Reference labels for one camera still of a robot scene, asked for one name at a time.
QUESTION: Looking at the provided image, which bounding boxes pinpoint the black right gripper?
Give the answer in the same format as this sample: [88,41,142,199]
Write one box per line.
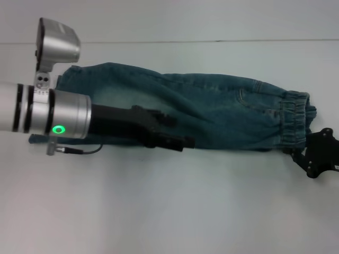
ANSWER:
[283,128,339,179]

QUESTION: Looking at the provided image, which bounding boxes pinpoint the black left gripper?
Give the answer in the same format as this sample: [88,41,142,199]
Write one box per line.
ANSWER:
[91,103,196,152]

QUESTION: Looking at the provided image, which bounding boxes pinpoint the blue denim shorts with embroidery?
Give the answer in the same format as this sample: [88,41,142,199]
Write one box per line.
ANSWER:
[54,62,317,152]

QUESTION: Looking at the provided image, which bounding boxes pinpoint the left gripper cable with plug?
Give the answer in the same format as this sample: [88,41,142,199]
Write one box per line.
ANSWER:
[29,133,104,157]

